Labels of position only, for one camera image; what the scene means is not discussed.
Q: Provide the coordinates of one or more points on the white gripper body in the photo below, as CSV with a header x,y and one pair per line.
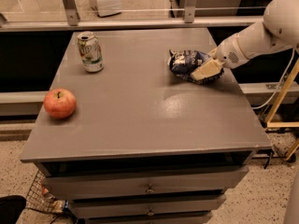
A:
x,y
228,54

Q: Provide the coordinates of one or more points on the blue chip bag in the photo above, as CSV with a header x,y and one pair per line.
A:
x,y
183,62

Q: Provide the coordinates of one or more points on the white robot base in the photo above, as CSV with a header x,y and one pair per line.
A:
x,y
105,8

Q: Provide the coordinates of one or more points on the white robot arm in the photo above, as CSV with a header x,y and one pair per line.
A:
x,y
278,31

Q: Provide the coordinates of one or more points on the red apple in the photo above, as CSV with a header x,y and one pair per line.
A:
x,y
60,103

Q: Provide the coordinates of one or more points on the wooden yellow stand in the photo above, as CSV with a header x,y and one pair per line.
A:
x,y
268,121

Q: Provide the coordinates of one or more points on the grey drawer cabinet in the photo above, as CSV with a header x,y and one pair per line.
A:
x,y
136,116

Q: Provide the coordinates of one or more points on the green white soda can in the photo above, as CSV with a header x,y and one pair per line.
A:
x,y
90,52

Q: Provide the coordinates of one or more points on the middle grey drawer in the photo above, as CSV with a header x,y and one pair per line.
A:
x,y
147,206

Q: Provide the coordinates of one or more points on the grey drawer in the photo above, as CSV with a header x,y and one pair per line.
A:
x,y
145,183
177,218
147,206

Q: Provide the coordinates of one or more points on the bottom grey drawer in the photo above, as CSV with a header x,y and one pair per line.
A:
x,y
177,218

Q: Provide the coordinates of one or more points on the top grey drawer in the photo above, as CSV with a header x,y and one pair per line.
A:
x,y
145,183

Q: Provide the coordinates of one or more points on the black object on floor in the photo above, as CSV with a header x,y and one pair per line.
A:
x,y
11,208

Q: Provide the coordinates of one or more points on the metal railing frame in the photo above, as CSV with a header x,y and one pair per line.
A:
x,y
77,15

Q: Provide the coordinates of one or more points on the wire basket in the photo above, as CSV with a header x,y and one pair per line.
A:
x,y
40,199

